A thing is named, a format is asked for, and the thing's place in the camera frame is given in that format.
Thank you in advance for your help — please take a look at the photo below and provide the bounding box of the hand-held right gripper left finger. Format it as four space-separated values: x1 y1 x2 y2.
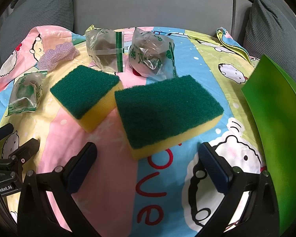
17 142 99 237

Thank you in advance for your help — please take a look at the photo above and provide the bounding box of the small clear bag green print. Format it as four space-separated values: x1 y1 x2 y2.
7 70 48 116

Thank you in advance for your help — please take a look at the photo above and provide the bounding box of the clear bag with green print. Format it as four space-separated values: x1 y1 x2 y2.
128 27 178 81

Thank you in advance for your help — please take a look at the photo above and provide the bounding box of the grey sofa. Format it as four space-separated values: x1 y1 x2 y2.
0 0 296 79

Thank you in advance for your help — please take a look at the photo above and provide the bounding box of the cartoon printed blanket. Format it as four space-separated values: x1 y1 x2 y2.
0 25 269 237

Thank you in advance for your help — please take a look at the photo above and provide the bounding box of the clear bag with green strip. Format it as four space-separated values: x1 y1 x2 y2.
85 25 126 73

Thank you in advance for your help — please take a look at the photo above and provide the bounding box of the green cardboard box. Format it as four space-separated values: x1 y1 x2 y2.
241 54 296 236

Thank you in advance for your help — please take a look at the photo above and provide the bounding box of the green and yellow sponge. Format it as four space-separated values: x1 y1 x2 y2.
114 74 224 160
50 65 124 133

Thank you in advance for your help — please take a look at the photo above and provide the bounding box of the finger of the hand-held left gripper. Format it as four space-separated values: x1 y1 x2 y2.
0 123 14 144
8 138 40 178

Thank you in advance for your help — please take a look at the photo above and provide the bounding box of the grey textured throw cushion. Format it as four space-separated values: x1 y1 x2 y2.
0 0 74 62
244 0 296 67

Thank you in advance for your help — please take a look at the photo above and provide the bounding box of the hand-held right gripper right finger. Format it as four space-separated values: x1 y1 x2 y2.
197 142 279 237

